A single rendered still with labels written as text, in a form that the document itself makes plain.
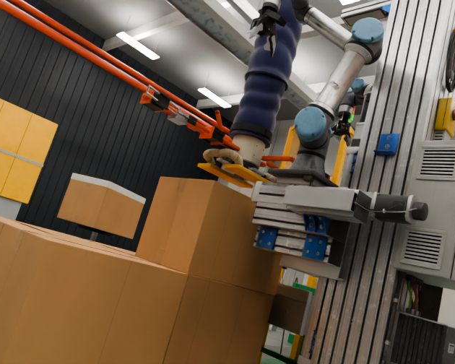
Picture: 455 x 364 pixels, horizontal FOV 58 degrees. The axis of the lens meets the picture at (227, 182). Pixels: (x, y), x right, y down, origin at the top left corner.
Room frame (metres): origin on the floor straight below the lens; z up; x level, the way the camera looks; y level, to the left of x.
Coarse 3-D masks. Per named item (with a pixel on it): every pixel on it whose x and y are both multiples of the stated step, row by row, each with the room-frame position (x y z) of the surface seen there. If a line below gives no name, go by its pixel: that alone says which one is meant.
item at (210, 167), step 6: (204, 168) 2.04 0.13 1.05; (210, 168) 2.01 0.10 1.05; (216, 168) 2.00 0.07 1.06; (216, 174) 2.10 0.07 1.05; (222, 174) 2.06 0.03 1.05; (228, 174) 2.06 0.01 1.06; (234, 174) 2.17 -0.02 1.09; (228, 180) 2.16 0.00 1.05; (234, 180) 2.12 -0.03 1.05; (240, 186) 2.24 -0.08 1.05; (246, 186) 2.20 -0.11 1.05; (252, 186) 2.20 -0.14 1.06
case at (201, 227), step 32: (160, 192) 1.96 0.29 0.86; (192, 192) 1.79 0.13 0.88; (224, 192) 1.75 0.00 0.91; (160, 224) 1.90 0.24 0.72; (192, 224) 1.75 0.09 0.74; (224, 224) 1.79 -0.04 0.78; (160, 256) 1.85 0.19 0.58; (192, 256) 1.71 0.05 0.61; (224, 256) 1.82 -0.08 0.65; (256, 256) 1.97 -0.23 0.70; (256, 288) 2.01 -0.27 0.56
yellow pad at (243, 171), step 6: (228, 168) 1.90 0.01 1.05; (234, 168) 1.86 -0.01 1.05; (240, 168) 1.85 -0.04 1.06; (246, 168) 1.89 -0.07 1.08; (240, 174) 1.94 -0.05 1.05; (246, 174) 1.91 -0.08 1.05; (252, 174) 1.91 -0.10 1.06; (252, 180) 2.00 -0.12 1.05; (258, 180) 1.96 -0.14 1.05; (264, 180) 1.97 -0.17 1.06
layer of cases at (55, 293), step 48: (0, 240) 1.55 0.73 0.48; (48, 240) 1.29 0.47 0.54; (0, 288) 1.43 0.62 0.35; (48, 288) 1.32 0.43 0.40; (96, 288) 1.43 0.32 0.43; (144, 288) 1.57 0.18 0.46; (192, 288) 1.73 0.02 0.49; (240, 288) 1.93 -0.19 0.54; (0, 336) 1.34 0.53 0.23; (48, 336) 1.36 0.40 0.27; (96, 336) 1.47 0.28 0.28; (144, 336) 1.61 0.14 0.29; (192, 336) 1.78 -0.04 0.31; (240, 336) 1.99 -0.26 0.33
